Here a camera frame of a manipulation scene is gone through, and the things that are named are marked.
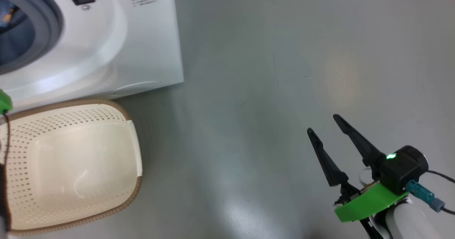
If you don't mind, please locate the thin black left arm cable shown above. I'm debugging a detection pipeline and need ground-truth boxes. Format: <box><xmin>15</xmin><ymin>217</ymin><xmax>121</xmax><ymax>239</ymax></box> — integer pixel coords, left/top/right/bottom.
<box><xmin>0</xmin><ymin>113</ymin><xmax>12</xmax><ymax>232</ymax></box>

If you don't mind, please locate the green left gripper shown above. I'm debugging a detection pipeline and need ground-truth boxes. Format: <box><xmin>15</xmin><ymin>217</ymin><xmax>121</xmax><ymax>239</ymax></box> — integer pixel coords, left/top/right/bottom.
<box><xmin>0</xmin><ymin>89</ymin><xmax>14</xmax><ymax>114</ymax></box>

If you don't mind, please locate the teal cable connector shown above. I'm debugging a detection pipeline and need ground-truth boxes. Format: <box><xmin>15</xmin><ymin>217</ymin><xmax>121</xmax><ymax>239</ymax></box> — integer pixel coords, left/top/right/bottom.
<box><xmin>405</xmin><ymin>180</ymin><xmax>445</xmax><ymax>212</ymax></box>

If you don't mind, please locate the blue patterned cloth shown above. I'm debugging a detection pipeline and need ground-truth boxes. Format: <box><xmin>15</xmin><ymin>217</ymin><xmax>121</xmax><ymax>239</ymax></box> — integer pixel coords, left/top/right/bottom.
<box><xmin>0</xmin><ymin>0</ymin><xmax>27</xmax><ymax>32</ymax></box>

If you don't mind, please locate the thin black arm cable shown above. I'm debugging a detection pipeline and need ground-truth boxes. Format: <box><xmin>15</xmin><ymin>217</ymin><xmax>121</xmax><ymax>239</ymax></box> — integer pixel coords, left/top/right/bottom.
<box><xmin>425</xmin><ymin>170</ymin><xmax>455</xmax><ymax>214</ymax></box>
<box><xmin>0</xmin><ymin>113</ymin><xmax>12</xmax><ymax>232</ymax></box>

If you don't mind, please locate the white front-load washing machine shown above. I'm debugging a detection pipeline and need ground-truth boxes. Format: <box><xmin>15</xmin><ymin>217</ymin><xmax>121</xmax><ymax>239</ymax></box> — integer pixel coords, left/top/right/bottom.
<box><xmin>0</xmin><ymin>0</ymin><xmax>184</xmax><ymax>110</ymax></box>

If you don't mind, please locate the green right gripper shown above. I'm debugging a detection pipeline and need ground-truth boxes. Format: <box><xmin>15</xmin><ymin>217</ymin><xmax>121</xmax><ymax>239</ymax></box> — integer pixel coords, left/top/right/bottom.
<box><xmin>307</xmin><ymin>114</ymin><xmax>409</xmax><ymax>222</ymax></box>

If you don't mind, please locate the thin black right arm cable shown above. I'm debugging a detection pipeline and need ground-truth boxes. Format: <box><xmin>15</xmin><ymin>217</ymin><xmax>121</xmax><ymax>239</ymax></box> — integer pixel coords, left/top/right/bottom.
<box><xmin>425</xmin><ymin>170</ymin><xmax>455</xmax><ymax>214</ymax></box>

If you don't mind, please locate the black and white ribbon cable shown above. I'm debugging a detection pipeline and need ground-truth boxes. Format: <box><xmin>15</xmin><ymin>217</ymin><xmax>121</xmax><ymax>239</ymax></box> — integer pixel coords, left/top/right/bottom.
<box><xmin>359</xmin><ymin>214</ymin><xmax>391</xmax><ymax>239</ymax></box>

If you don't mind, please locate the cream perforated laundry basket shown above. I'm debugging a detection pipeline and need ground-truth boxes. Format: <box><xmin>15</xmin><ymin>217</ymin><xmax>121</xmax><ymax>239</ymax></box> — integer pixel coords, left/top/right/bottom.
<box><xmin>0</xmin><ymin>99</ymin><xmax>143</xmax><ymax>236</ymax></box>

